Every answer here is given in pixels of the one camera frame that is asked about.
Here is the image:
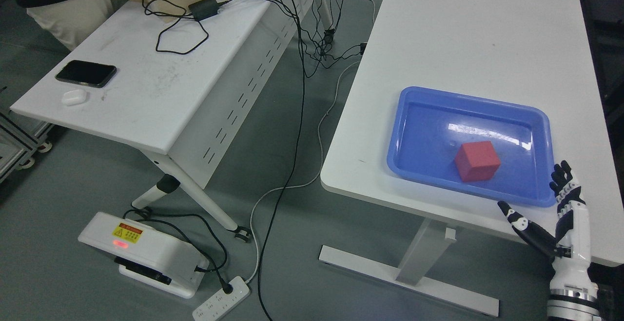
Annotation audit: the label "aluminium frame cart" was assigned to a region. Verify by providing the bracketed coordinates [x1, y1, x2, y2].
[0, 111, 54, 182]

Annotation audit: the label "person legs beige trousers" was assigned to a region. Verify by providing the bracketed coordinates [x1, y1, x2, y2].
[0, 0, 130, 52]

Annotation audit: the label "blue plastic tray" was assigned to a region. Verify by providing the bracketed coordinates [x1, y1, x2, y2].
[387, 87, 555, 207]

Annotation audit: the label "white black charging dock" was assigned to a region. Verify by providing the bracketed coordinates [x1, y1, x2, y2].
[78, 212, 209, 299]

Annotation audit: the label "black smartphone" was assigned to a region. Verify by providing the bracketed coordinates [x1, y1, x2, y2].
[54, 60, 117, 88]

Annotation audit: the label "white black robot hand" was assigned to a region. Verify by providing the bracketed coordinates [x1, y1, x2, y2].
[497, 160, 598, 301]

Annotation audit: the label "white earbuds case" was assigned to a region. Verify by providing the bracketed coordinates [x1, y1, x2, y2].
[61, 89, 89, 107]

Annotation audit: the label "white power strip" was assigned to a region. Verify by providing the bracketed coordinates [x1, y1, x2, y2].
[192, 276, 250, 321]

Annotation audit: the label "white folding table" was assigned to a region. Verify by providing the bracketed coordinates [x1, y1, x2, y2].
[10, 0, 337, 241]

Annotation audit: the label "white desk with T leg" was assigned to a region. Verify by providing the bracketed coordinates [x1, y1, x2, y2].
[319, 0, 623, 317]

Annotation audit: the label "pink foam block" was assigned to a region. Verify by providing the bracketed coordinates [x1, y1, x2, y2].
[454, 140, 501, 182]

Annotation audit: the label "white power strip cord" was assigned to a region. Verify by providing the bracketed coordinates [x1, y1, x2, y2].
[244, 60, 362, 285]

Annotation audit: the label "black power adapter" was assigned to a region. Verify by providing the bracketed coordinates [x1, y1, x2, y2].
[189, 0, 220, 21]

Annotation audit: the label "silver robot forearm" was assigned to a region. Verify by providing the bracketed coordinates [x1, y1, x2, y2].
[546, 288, 602, 321]

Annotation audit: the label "long black floor cable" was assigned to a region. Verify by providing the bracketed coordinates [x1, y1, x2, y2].
[256, 0, 351, 321]

